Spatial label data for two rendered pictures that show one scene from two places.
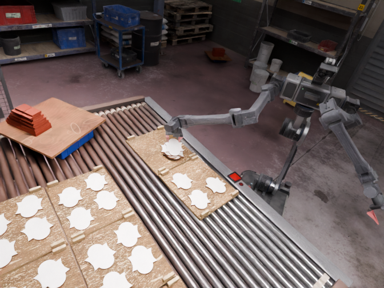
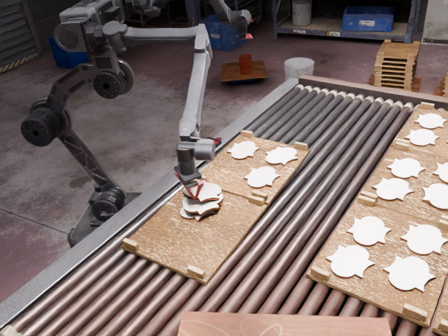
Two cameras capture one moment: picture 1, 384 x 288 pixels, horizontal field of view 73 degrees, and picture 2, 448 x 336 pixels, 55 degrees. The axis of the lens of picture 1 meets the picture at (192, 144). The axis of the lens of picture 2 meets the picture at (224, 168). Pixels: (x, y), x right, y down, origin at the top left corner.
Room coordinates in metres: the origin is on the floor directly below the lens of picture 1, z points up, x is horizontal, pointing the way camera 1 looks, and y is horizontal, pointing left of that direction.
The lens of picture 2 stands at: (1.50, 1.39, 1.94)
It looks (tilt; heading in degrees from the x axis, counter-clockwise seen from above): 34 degrees down; 262
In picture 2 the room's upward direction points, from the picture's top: 6 degrees counter-clockwise
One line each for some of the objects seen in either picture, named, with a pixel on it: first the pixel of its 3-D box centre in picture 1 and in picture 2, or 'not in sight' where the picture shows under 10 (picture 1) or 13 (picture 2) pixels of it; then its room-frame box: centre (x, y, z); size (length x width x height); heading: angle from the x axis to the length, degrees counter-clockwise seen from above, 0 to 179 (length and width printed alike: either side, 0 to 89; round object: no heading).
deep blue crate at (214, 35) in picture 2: not in sight; (223, 32); (0.54, -4.49, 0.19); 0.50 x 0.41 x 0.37; 134
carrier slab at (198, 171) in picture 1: (198, 184); (253, 165); (1.18, -0.10, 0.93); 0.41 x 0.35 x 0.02; 48
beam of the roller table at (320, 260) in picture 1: (216, 166); (189, 170); (1.45, -0.21, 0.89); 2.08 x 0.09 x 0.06; 45
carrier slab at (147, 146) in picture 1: (160, 148); (197, 226); (1.46, 0.22, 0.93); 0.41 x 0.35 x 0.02; 48
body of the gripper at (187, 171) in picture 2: (174, 128); (187, 166); (1.46, 0.14, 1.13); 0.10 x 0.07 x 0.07; 107
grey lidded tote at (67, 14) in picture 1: (70, 11); not in sight; (4.96, 2.66, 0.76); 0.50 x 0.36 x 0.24; 147
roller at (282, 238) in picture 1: (209, 168); (202, 171); (1.39, -0.16, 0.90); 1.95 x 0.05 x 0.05; 45
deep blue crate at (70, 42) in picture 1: (68, 35); not in sight; (4.93, 2.74, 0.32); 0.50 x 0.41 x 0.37; 137
